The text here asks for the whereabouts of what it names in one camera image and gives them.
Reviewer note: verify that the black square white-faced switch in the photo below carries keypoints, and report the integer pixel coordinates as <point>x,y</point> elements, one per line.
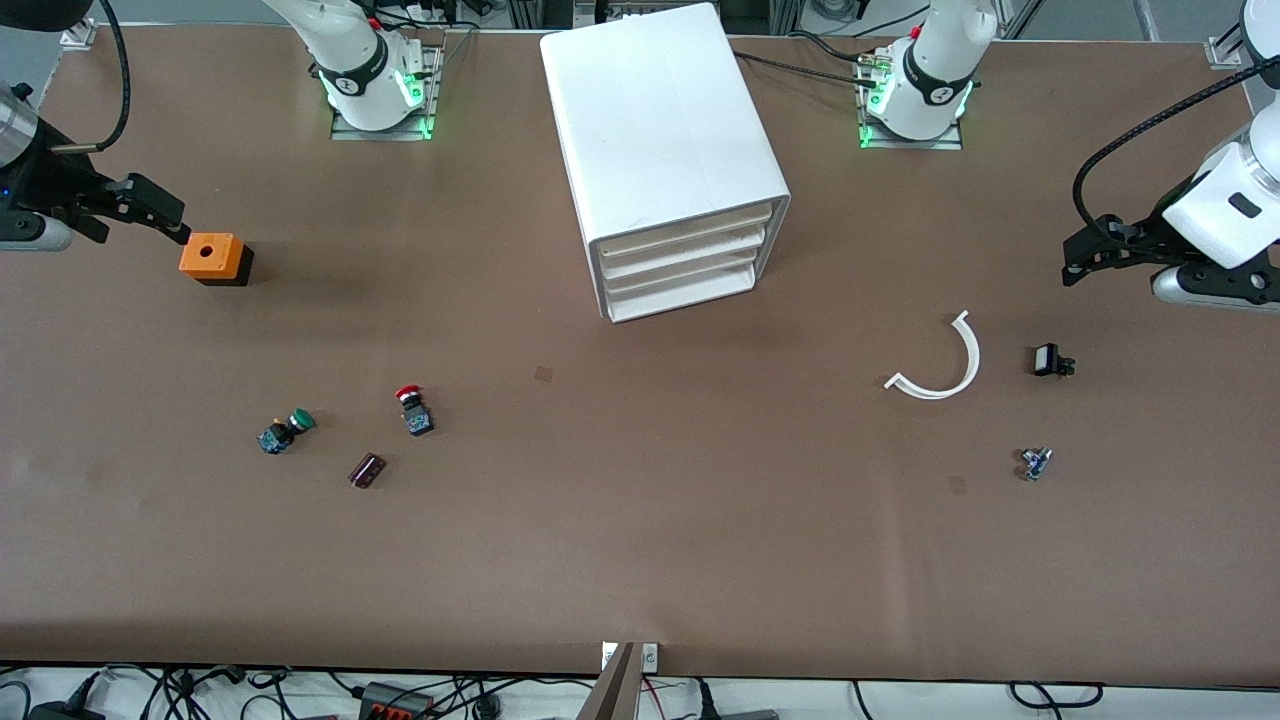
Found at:
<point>1046,360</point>

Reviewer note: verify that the orange push button enclosure box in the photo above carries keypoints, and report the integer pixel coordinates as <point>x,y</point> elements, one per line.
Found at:
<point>225,258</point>

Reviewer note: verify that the black power plug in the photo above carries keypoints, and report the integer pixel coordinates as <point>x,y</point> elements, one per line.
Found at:
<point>735,714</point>

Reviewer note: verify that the metal table corner bracket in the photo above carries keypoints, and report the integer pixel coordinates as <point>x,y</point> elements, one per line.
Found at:
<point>78,35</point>
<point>1225,52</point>

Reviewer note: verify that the green mushroom push button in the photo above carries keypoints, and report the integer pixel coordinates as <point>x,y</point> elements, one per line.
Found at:
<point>280,435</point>

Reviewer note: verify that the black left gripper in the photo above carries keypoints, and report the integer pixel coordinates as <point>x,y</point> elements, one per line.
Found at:
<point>1148,236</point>

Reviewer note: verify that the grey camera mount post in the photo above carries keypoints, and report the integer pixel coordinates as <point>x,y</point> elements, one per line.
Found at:
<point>612,695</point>

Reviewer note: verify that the small chrome valve fitting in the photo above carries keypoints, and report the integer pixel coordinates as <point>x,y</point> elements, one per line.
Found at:
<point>1035,464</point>

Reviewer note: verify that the white mounting bracket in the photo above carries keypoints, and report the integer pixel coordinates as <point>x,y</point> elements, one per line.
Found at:
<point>650,656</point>
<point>608,655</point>

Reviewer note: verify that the red mushroom push button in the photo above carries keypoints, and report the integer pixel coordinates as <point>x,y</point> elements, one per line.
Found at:
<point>414,415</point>

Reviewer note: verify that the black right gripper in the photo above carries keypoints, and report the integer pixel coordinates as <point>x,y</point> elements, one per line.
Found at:
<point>52,183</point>

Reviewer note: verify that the white curved plastic clip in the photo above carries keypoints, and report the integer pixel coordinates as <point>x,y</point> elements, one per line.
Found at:
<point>973,358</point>

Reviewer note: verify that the white plastic drawer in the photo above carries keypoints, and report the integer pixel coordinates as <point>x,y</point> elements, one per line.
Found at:
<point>690,239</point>
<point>690,290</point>
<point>690,260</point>

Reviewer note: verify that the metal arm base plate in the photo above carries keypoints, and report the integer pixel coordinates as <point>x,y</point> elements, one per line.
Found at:
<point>345,130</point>
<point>950,143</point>

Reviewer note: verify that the brown table cover mat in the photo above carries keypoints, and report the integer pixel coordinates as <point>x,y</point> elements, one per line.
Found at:
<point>640,550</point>

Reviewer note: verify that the white plastic drawer cabinet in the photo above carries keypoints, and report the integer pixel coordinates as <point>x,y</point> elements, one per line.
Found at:
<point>660,120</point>

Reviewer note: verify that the dark maroon cylindrical capacitor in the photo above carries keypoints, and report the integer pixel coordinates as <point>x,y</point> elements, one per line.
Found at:
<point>367,471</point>

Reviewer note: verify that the black orange power adapter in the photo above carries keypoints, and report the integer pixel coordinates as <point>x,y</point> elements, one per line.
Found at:
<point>395,702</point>

